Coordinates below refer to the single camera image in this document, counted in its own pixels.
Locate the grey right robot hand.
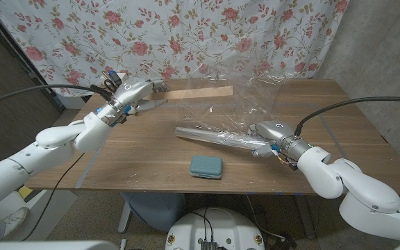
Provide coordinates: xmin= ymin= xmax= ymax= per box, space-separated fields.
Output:
xmin=247 ymin=120 xmax=297 ymax=158

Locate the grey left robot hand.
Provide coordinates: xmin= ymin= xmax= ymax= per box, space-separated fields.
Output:
xmin=111 ymin=76 xmax=172 ymax=114

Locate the cling film roll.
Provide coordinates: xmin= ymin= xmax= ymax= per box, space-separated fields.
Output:
xmin=174 ymin=126 xmax=270 ymax=152

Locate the light wooden strip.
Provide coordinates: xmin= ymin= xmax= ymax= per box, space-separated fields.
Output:
xmin=144 ymin=85 xmax=235 ymax=101

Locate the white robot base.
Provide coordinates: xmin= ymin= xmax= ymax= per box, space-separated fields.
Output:
xmin=165 ymin=207 xmax=266 ymax=250

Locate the teal toy case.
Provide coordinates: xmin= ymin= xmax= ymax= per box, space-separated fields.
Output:
xmin=190 ymin=154 xmax=224 ymax=180

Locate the small white box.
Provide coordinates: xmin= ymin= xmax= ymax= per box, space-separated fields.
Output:
xmin=99 ymin=72 xmax=128 ymax=84

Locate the floral backdrop cloth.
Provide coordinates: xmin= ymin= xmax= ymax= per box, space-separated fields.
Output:
xmin=0 ymin=0 xmax=350 ymax=98

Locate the grey table leg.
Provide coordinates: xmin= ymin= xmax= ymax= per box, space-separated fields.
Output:
xmin=295 ymin=194 xmax=316 ymax=240

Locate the black power adapter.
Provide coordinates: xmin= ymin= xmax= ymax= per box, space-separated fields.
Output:
xmin=272 ymin=235 xmax=298 ymax=250

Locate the grey blue stool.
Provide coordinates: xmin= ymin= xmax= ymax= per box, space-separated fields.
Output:
xmin=119 ymin=192 xmax=187 ymax=233

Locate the dark grey partition panel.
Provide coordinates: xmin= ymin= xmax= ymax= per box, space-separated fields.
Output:
xmin=0 ymin=5 xmax=65 ymax=174

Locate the white floor platform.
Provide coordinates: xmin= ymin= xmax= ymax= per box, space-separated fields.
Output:
xmin=0 ymin=189 xmax=78 ymax=242

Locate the yellow black pad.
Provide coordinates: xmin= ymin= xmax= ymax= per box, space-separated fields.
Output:
xmin=17 ymin=185 xmax=43 ymax=204

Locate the white shoe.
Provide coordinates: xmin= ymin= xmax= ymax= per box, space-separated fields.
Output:
xmin=0 ymin=207 xmax=30 ymax=240

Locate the white robot torso edge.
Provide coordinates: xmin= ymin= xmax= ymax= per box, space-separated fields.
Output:
xmin=0 ymin=240 xmax=119 ymax=250

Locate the blue handled tool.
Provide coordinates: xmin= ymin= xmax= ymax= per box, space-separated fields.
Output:
xmin=108 ymin=70 xmax=123 ymax=86

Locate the black handled screwdriver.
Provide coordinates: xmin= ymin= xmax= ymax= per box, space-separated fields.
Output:
xmin=89 ymin=83 xmax=113 ymax=98

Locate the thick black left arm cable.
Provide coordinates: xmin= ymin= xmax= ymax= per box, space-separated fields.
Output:
xmin=0 ymin=84 xmax=114 ymax=112

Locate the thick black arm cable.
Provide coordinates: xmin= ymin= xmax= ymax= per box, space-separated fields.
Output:
xmin=0 ymin=84 xmax=114 ymax=112
xmin=293 ymin=97 xmax=400 ymax=137

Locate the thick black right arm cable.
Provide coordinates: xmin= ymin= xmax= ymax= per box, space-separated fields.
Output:
xmin=293 ymin=97 xmax=400 ymax=137

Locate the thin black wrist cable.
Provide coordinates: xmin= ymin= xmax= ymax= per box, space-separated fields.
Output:
xmin=22 ymin=152 xmax=86 ymax=241

